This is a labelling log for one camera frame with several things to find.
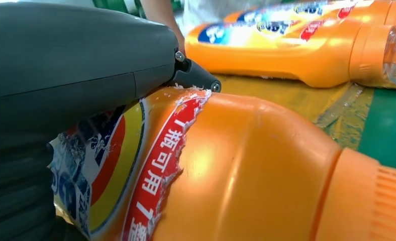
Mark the person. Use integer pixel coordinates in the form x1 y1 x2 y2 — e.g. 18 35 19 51
139 0 285 54

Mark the yellow taped cardboard mat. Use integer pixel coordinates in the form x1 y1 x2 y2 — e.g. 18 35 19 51
215 74 375 150

